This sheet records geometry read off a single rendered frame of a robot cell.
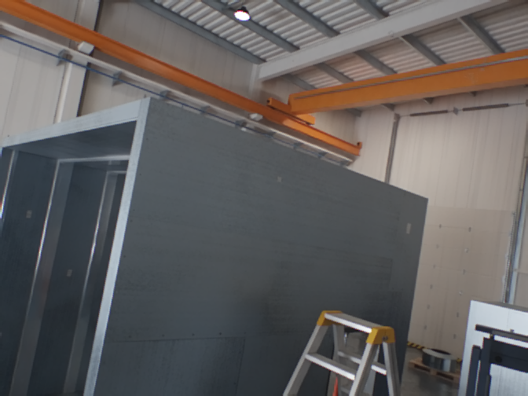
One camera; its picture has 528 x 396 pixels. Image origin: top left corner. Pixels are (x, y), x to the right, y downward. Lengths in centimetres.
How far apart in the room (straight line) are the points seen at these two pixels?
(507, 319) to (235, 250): 699
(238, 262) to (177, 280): 38
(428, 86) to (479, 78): 115
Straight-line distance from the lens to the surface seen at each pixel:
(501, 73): 1033
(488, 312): 890
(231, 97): 1236
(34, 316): 563
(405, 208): 357
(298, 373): 235
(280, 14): 1134
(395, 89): 1142
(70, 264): 562
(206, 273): 224
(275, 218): 248
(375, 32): 1088
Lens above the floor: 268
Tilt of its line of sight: 4 degrees up
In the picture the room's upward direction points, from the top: 10 degrees clockwise
